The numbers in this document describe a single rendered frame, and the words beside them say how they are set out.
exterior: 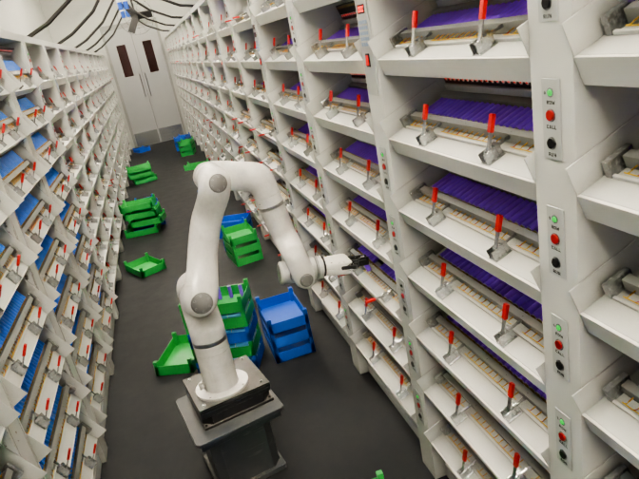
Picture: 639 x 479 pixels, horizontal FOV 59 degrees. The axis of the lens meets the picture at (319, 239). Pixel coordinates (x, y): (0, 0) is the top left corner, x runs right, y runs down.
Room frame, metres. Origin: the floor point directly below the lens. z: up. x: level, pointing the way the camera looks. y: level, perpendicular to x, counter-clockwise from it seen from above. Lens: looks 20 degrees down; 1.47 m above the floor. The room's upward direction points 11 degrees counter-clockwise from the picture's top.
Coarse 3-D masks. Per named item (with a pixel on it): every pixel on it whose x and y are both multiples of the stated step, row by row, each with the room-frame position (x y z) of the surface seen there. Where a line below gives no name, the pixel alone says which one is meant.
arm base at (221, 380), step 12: (216, 348) 1.68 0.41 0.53; (228, 348) 1.72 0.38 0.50; (204, 360) 1.67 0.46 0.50; (216, 360) 1.67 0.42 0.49; (228, 360) 1.70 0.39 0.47; (204, 372) 1.68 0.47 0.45; (216, 372) 1.67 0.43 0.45; (228, 372) 1.69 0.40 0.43; (240, 372) 1.78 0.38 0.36; (204, 384) 1.69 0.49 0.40; (216, 384) 1.67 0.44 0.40; (228, 384) 1.68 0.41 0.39; (240, 384) 1.69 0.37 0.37; (204, 396) 1.66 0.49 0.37; (216, 396) 1.64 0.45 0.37; (228, 396) 1.63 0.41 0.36
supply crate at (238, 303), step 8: (224, 288) 2.56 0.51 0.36; (232, 288) 2.56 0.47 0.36; (248, 288) 2.52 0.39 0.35; (224, 296) 2.56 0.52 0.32; (240, 296) 2.35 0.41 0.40; (248, 296) 2.49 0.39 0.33; (224, 304) 2.36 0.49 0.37; (232, 304) 2.36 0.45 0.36; (240, 304) 2.35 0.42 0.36; (224, 312) 2.36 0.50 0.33; (232, 312) 2.36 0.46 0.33
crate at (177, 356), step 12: (180, 336) 2.76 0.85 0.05; (168, 348) 2.66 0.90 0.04; (180, 348) 2.70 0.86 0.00; (168, 360) 2.60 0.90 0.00; (180, 360) 2.57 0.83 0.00; (192, 360) 2.46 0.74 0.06; (156, 372) 2.47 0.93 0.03; (168, 372) 2.46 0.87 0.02; (180, 372) 2.45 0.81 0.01; (192, 372) 2.44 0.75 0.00
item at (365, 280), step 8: (352, 240) 2.16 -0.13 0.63; (344, 248) 2.15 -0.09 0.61; (352, 248) 2.14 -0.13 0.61; (376, 264) 1.97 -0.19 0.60; (368, 272) 1.95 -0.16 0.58; (360, 280) 1.92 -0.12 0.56; (368, 280) 1.89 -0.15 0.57; (376, 280) 1.86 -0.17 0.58; (368, 288) 1.85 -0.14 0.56; (376, 288) 1.82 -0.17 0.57; (376, 296) 1.78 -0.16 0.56; (384, 304) 1.70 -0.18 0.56; (392, 304) 1.68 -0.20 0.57; (392, 312) 1.64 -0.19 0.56; (400, 320) 1.56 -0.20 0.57
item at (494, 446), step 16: (432, 384) 1.47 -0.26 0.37; (448, 384) 1.44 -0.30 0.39; (432, 400) 1.42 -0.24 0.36; (448, 400) 1.38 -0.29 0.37; (464, 400) 1.35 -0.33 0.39; (448, 416) 1.33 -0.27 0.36; (464, 416) 1.29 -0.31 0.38; (480, 416) 1.26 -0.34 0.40; (464, 432) 1.25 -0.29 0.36; (480, 432) 1.22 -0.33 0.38; (496, 432) 1.20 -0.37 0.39; (480, 448) 1.18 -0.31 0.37; (496, 448) 1.16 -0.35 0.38; (512, 448) 1.13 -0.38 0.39; (496, 464) 1.11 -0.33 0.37; (512, 464) 1.09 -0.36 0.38; (528, 464) 1.06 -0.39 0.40
